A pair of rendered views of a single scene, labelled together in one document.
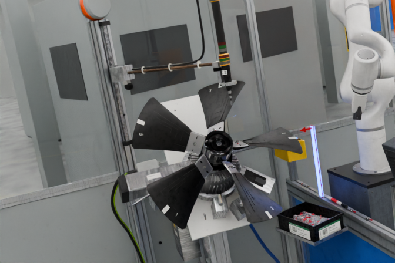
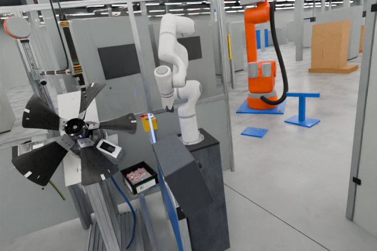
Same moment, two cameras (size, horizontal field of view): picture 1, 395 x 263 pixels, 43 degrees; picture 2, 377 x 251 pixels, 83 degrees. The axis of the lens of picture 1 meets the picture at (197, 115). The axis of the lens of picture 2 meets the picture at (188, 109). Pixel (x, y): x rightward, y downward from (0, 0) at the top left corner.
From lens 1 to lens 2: 1.04 m
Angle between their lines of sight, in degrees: 7
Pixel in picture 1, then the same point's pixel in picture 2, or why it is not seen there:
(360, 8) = (166, 35)
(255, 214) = (90, 178)
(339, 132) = not seen: hidden behind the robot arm
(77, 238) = not seen: hidden behind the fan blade
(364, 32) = (165, 53)
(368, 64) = (161, 78)
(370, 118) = (184, 110)
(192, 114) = not seen: hidden behind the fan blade
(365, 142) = (182, 125)
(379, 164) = (191, 138)
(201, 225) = (73, 176)
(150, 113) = (33, 104)
